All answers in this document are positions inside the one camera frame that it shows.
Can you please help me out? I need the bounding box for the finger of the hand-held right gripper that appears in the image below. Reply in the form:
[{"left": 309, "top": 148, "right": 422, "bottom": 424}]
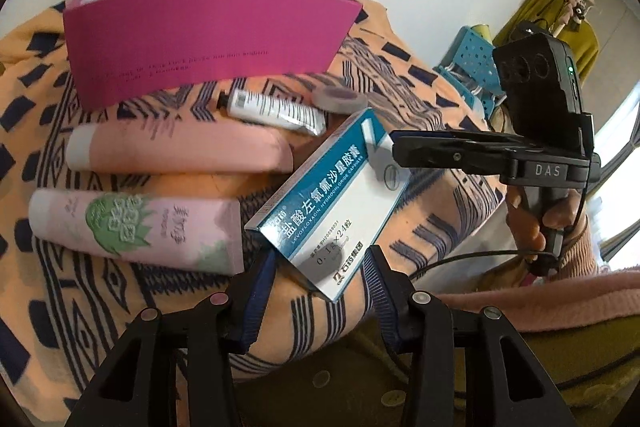
[
  {"left": 390, "top": 130, "right": 526, "bottom": 146},
  {"left": 392, "top": 141, "right": 523, "bottom": 175}
]

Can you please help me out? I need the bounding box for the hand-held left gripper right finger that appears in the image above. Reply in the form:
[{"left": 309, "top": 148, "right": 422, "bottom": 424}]
[{"left": 362, "top": 246, "right": 571, "bottom": 427}]

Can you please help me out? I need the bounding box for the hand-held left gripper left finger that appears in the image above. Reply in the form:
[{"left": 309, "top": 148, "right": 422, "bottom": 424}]
[{"left": 65, "top": 249, "right": 278, "bottom": 427}]

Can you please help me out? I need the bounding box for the blue and white medicine box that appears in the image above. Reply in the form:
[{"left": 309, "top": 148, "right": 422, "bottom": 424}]
[{"left": 243, "top": 107, "right": 412, "bottom": 300}]

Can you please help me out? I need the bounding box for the plain pink tube white cap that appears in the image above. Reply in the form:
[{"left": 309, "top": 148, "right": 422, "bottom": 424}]
[{"left": 66, "top": 125, "right": 296, "bottom": 172}]

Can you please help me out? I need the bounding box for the magenta cardboard box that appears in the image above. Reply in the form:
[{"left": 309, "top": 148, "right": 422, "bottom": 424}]
[{"left": 62, "top": 0, "right": 363, "bottom": 112}]

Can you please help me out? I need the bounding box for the person's right forearm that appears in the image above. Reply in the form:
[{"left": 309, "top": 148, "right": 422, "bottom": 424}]
[{"left": 437, "top": 207, "right": 640, "bottom": 334}]

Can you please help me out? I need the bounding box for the person's right hand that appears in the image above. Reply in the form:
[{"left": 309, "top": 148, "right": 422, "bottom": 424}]
[{"left": 505, "top": 191, "right": 582, "bottom": 259}]

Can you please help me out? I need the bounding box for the blue perforated plastic basket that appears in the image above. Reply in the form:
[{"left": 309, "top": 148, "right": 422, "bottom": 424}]
[{"left": 432, "top": 25, "right": 507, "bottom": 118}]

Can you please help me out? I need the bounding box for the yellow hanging garment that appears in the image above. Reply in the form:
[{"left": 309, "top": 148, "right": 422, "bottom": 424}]
[{"left": 492, "top": 0, "right": 601, "bottom": 82}]

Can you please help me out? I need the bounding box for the grey tape roll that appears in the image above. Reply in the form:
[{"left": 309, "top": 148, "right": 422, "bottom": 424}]
[{"left": 311, "top": 87, "right": 367, "bottom": 112}]

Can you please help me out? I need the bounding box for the pink tube with green print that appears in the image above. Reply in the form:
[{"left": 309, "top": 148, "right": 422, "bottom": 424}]
[{"left": 28, "top": 188, "right": 246, "bottom": 275}]

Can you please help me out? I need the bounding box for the olive green garment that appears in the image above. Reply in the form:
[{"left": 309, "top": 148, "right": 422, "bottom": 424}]
[{"left": 235, "top": 307, "right": 640, "bottom": 427}]

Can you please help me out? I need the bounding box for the small white tube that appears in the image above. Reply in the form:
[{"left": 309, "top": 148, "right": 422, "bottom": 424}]
[{"left": 218, "top": 89, "right": 327, "bottom": 136}]

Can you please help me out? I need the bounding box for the orange patterned blanket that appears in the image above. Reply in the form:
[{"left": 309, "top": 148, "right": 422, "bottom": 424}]
[{"left": 0, "top": 0, "right": 506, "bottom": 383}]

